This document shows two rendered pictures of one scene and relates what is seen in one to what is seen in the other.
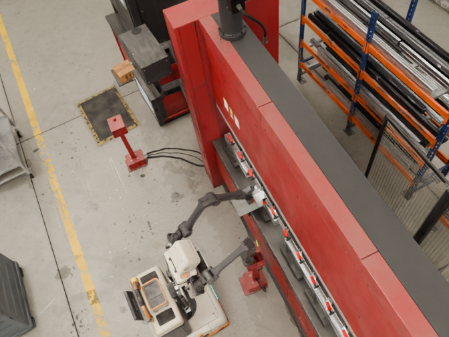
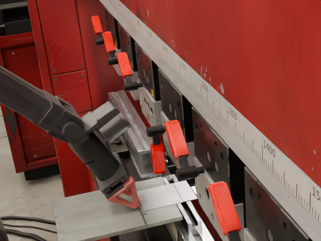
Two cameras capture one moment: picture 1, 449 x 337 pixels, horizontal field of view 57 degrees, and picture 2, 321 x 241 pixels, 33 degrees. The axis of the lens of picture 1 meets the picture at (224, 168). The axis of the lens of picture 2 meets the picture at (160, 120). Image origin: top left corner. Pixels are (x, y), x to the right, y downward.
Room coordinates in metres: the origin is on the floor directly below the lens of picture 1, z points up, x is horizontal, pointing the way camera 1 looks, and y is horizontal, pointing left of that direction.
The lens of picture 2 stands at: (0.69, -0.31, 1.65)
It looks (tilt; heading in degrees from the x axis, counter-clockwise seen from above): 24 degrees down; 2
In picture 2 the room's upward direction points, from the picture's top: 6 degrees counter-clockwise
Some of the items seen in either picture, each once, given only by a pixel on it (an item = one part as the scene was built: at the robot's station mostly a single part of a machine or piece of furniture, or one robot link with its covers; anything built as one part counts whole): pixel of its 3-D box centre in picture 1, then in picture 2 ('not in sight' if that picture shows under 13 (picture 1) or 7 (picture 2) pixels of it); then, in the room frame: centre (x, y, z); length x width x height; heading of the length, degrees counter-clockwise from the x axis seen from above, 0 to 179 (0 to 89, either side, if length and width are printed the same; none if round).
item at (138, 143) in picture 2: (238, 154); (131, 129); (2.27, -0.15, 0.92); 0.50 x 0.06 x 0.10; 15
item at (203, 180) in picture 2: (284, 216); (236, 170); (1.38, -0.39, 1.26); 0.15 x 0.09 x 0.17; 15
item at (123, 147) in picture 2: (230, 155); (112, 136); (2.30, -0.08, 0.89); 0.30 x 0.05 x 0.03; 15
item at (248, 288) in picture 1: (252, 281); not in sight; (1.31, -0.06, 0.06); 0.25 x 0.20 x 0.12; 100
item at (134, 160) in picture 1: (126, 143); not in sight; (3.08, 1.07, 0.41); 0.25 x 0.20 x 0.83; 105
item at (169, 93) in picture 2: (272, 196); (193, 119); (1.57, -0.34, 1.26); 0.15 x 0.09 x 0.17; 15
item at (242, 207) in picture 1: (248, 202); (114, 209); (1.70, -0.15, 1.00); 0.26 x 0.18 x 0.01; 105
